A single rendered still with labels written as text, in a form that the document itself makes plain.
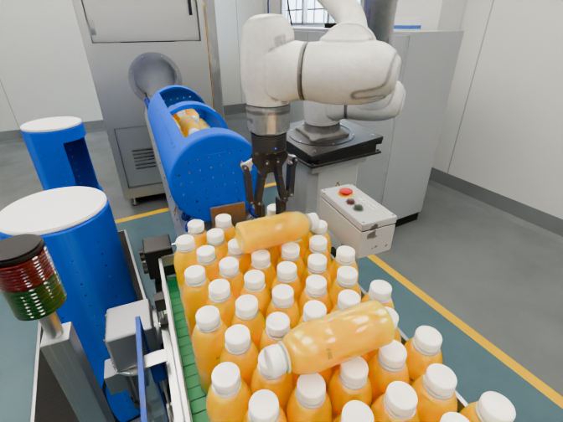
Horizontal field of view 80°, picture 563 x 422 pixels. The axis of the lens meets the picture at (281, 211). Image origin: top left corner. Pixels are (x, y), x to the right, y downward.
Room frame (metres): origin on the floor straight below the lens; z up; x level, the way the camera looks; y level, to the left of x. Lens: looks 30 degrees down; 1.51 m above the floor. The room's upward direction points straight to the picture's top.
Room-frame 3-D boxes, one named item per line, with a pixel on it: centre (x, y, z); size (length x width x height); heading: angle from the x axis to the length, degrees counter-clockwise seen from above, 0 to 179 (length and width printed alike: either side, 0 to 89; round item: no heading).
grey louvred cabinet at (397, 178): (3.29, -0.44, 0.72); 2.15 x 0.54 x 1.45; 30
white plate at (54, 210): (0.85, 0.66, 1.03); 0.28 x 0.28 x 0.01
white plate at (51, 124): (1.76, 1.21, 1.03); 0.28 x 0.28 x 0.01
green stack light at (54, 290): (0.34, 0.34, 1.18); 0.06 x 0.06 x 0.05
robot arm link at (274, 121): (0.70, 0.03, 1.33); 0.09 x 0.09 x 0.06
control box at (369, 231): (0.76, -0.19, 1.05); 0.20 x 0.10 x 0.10; 23
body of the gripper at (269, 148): (0.70, 0.03, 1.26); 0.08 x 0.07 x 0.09; 113
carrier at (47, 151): (1.76, 1.21, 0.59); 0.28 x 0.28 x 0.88
